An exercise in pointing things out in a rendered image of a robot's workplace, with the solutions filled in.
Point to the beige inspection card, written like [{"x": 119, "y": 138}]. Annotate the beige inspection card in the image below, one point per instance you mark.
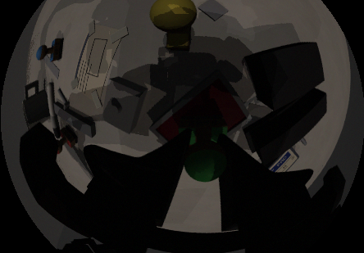
[{"x": 95, "y": 58}]

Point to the dark grey mug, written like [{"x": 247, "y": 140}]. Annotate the dark grey mug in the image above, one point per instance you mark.
[{"x": 35, "y": 107}]

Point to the grey square pad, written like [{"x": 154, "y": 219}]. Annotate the grey square pad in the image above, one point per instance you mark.
[{"x": 213, "y": 9}]

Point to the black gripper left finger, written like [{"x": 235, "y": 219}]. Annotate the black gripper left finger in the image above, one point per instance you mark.
[{"x": 155, "y": 174}]

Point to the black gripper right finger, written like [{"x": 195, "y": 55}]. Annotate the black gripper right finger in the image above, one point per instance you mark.
[{"x": 246, "y": 184}]

